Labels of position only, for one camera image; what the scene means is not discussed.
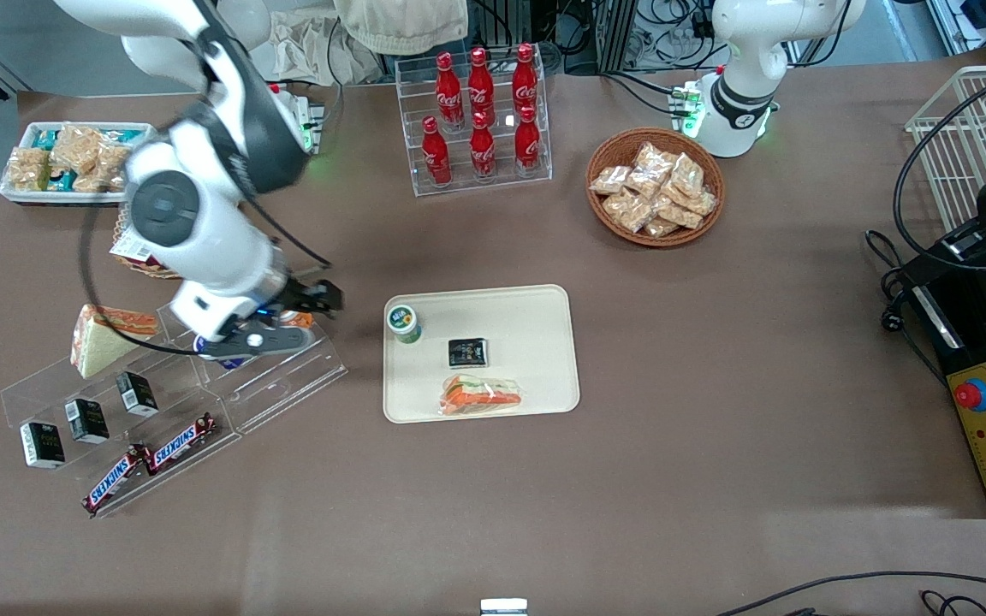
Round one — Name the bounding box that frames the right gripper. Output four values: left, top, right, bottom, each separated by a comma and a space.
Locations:
170, 279, 345, 341

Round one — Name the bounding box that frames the green gum bottle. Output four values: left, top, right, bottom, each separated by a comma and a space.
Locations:
386, 304, 423, 345

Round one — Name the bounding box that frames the clear acrylic stepped gum stand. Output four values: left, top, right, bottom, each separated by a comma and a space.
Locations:
155, 282, 348, 435

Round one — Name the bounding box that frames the blue gum bottle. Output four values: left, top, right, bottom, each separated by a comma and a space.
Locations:
193, 336, 246, 370

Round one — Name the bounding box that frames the cream plastic tray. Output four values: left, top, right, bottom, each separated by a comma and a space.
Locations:
383, 284, 581, 424

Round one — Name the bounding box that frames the oval wicker basket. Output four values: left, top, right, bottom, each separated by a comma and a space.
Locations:
112, 201, 184, 281

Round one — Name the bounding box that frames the clear acrylic stepped snack stand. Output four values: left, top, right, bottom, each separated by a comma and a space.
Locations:
1, 318, 241, 519

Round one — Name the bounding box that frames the small black packet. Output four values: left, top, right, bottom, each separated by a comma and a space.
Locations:
448, 338, 490, 369

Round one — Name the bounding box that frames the red and white cookie box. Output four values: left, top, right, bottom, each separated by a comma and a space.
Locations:
110, 238, 160, 263

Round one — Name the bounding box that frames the Snickers bar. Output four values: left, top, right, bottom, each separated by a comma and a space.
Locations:
81, 444, 151, 517
144, 412, 218, 476

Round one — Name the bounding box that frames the small black box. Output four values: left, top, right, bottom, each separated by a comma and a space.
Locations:
64, 398, 110, 444
116, 370, 159, 418
20, 421, 66, 469

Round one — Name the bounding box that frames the red Coca-Cola bottle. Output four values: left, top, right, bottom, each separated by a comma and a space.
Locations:
512, 43, 539, 121
467, 47, 496, 127
435, 51, 465, 131
469, 111, 498, 181
514, 106, 543, 176
421, 116, 452, 187

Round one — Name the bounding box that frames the wrapped sandwich with orange filling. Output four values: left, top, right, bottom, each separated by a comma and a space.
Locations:
439, 374, 524, 418

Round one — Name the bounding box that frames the wrapped triangle sandwich white bread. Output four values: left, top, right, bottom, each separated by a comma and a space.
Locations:
70, 304, 160, 380

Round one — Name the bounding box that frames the clear acrylic bottle rack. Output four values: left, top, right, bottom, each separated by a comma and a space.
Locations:
395, 53, 554, 198

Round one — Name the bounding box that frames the rice cracker packet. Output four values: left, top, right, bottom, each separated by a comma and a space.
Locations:
52, 124, 104, 172
7, 147, 50, 191
82, 144, 134, 193

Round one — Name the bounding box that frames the white cloth bag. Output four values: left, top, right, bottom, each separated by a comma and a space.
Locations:
273, 13, 383, 86

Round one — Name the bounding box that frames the white rectangular snack bin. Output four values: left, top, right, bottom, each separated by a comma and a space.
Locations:
0, 121, 157, 206

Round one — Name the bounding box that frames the person in beige and jeans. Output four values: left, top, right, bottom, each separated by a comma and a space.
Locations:
335, 0, 470, 57

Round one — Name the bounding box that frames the round wicker basket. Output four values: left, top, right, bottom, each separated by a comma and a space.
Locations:
585, 127, 727, 249

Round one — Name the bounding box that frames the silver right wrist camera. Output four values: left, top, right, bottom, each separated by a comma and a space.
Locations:
196, 328, 316, 361

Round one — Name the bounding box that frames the black looped camera cable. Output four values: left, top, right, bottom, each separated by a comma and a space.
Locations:
892, 56, 986, 271

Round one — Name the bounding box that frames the black cable with plug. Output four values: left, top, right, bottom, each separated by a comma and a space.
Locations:
864, 228, 946, 388

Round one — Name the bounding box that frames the white wire basket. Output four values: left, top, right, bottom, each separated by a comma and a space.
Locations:
904, 64, 986, 232

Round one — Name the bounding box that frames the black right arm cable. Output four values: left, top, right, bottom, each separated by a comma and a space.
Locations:
78, 201, 333, 357

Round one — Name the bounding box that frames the long black cable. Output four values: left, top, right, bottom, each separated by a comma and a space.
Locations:
714, 571, 986, 616

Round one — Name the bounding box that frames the curled black cable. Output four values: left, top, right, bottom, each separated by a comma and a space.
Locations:
919, 589, 986, 616

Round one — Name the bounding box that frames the aluminium profile frame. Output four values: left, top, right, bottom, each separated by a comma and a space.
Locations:
459, 0, 641, 76

